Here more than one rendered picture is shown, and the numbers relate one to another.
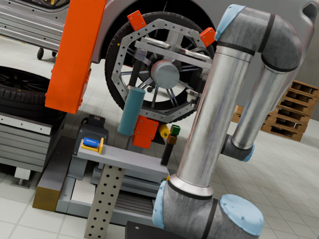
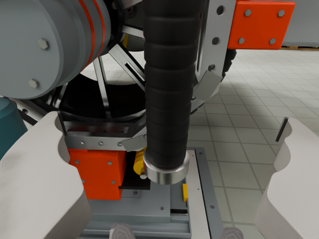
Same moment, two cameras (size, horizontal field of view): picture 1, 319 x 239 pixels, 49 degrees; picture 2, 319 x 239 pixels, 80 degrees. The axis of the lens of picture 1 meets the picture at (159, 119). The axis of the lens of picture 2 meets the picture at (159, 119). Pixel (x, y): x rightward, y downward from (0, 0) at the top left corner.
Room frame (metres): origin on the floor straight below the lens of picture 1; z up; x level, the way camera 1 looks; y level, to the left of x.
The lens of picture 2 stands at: (1.64, -0.17, 0.89)
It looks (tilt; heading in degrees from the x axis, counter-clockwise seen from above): 33 degrees down; 13
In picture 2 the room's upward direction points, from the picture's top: 1 degrees clockwise
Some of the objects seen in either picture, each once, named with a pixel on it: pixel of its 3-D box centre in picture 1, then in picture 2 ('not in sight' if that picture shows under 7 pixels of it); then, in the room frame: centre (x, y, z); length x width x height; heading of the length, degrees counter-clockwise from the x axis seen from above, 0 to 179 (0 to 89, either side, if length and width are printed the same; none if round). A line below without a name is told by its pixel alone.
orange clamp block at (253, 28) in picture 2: not in sight; (251, 24); (2.04, -0.24, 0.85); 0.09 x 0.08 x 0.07; 101
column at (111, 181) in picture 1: (105, 197); not in sight; (1.57, 0.14, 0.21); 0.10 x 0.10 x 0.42; 11
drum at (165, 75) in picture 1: (164, 74); (50, 27); (1.90, 0.05, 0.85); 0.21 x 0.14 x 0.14; 11
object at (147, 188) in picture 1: (131, 174); (131, 195); (2.14, 0.07, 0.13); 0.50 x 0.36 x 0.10; 101
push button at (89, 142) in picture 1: (90, 143); not in sight; (1.54, 0.27, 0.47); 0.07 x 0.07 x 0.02; 11
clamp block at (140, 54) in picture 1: (140, 53); not in sight; (1.74, 0.19, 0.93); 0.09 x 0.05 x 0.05; 11
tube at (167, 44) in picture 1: (158, 36); not in sight; (1.83, 0.14, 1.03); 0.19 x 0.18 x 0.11; 11
